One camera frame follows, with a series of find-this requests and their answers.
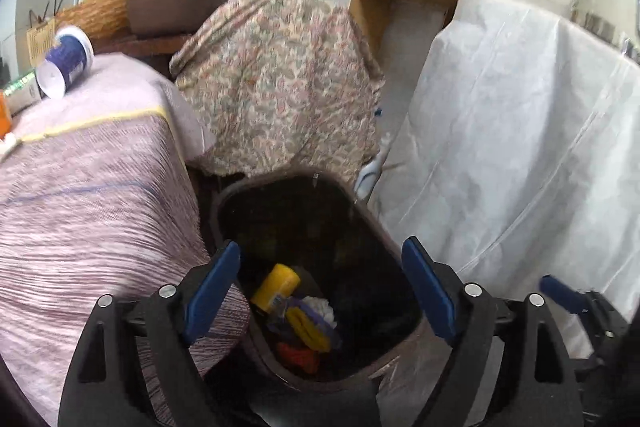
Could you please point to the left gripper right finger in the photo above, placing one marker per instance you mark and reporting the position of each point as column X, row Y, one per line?
column 536, row 384

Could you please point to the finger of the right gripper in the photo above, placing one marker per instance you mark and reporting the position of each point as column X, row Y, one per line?
column 571, row 301

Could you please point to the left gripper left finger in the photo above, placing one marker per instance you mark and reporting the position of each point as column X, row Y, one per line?
column 104, row 384

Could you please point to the blue snack bag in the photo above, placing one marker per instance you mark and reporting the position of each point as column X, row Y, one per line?
column 310, row 329

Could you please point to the white tissue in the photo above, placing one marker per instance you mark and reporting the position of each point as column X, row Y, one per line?
column 322, row 308

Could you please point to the orange mesh net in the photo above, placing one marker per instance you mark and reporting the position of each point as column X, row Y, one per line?
column 302, row 358

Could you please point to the black trash bin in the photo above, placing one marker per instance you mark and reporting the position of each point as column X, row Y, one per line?
column 312, row 222

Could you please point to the white cloth cover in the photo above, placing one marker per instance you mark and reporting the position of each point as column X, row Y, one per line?
column 519, row 155

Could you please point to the purple striped tablecloth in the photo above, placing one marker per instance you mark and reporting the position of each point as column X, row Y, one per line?
column 96, row 199

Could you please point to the white crumpled napkin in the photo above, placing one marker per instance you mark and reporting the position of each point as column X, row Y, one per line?
column 8, row 144

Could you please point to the orange drink bottle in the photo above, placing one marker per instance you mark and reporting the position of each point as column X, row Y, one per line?
column 5, row 118

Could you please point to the white electric kettle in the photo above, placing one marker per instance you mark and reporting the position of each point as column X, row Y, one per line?
column 615, row 22

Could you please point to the green flat packet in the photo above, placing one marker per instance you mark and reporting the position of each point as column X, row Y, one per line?
column 22, row 92

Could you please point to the wooden side cabinet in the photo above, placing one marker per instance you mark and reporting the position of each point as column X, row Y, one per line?
column 384, row 21

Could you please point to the blue white paper cup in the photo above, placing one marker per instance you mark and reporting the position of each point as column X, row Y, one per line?
column 69, row 58

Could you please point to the floral cloth cover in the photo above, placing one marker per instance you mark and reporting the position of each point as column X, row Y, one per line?
column 281, row 83

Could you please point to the woven utensil holder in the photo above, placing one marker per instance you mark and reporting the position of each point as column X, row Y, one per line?
column 40, row 39

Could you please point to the wicker basket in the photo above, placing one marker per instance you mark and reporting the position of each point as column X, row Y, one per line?
column 98, row 19

